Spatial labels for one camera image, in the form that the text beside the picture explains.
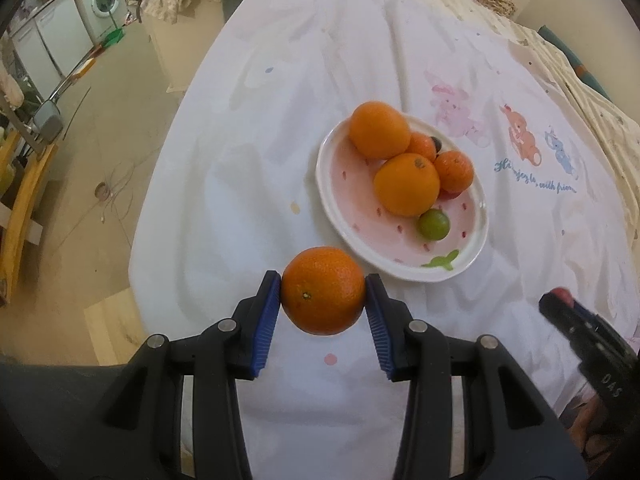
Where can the red tomato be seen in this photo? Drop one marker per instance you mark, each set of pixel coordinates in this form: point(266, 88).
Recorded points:
point(562, 294)

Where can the pink dotted oval plate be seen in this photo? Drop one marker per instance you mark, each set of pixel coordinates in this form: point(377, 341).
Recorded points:
point(370, 220)

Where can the white furniture panel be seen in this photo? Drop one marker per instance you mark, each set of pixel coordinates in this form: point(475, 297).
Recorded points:
point(175, 55)

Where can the white cabinet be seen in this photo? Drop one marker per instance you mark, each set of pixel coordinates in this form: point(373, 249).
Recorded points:
point(30, 60)
point(62, 32)

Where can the round floor drain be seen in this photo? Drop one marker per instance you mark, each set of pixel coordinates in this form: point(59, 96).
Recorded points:
point(102, 191)

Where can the yellow wooden chair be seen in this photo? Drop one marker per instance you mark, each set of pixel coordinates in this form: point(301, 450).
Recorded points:
point(22, 210)

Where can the medium orange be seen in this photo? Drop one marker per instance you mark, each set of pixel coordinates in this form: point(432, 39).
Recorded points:
point(378, 129)

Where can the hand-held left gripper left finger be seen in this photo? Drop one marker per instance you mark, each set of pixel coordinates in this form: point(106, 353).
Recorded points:
point(267, 330)

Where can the person's right hand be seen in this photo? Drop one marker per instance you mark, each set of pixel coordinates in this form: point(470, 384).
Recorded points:
point(587, 430)

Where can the teal cushion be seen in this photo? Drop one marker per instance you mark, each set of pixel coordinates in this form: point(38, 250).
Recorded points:
point(575, 60)

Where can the green grape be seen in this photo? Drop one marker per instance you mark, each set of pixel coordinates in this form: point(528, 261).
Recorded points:
point(433, 225)

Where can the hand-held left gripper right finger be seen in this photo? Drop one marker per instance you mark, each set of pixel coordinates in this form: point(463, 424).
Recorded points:
point(380, 340)

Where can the white printed blanket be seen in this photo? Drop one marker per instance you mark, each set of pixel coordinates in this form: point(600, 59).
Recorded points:
point(310, 85)

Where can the mandarin orange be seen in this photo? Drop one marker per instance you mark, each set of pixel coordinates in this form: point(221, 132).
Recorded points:
point(422, 147)
point(322, 290)
point(454, 172)

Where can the large orange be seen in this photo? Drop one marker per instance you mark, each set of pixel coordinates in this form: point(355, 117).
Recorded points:
point(406, 186)

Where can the green dustpan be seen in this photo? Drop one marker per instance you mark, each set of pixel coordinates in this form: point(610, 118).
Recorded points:
point(114, 36)

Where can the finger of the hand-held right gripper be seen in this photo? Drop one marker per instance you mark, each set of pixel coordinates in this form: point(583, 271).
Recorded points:
point(597, 322)
point(557, 312)

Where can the person's grey trousers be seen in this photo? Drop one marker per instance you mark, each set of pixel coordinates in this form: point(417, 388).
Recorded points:
point(50, 410)

